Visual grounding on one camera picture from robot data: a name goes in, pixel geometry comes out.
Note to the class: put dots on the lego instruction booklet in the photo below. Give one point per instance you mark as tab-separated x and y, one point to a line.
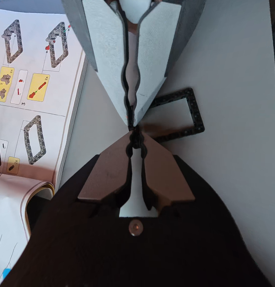
38	107

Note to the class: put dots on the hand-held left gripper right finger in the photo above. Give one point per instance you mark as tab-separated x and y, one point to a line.
166	174

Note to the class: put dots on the black rectangular lego frame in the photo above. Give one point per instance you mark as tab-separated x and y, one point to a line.
197	107

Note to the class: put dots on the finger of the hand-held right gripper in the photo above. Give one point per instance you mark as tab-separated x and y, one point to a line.
103	49
157	49

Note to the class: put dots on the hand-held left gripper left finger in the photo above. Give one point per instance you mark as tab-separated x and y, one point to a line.
108	174

